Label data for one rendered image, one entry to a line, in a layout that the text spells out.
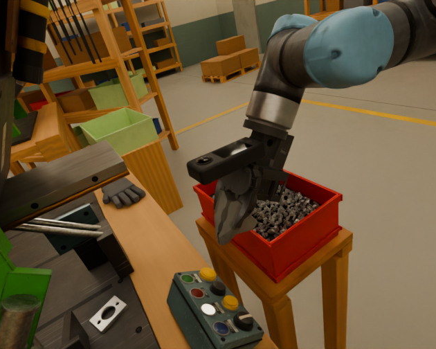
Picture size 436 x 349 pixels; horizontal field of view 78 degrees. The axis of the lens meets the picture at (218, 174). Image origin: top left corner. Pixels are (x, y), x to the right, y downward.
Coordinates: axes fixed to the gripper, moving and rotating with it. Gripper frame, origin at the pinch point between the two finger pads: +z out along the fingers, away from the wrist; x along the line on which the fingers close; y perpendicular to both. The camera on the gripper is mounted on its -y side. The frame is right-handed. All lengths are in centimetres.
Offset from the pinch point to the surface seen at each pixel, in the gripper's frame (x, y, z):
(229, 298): -7.0, -0.4, 6.4
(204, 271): -0.2, -0.9, 6.4
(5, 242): 8.0, -28.6, 4.8
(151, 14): 874, 235, -249
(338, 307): -3, 48, 21
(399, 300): 2, 121, 37
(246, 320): -11.3, -0.5, 6.4
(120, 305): 7.3, -11.0, 17.6
